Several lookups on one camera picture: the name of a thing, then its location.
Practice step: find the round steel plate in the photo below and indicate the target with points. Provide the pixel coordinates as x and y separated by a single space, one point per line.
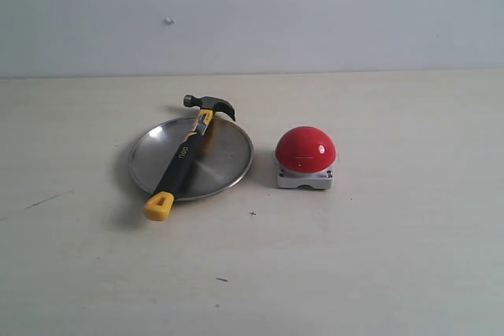
225 156

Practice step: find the red dome push button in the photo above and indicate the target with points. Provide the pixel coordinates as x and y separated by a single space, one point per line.
305 156

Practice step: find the yellow black claw hammer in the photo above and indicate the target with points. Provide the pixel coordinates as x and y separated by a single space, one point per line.
159 206

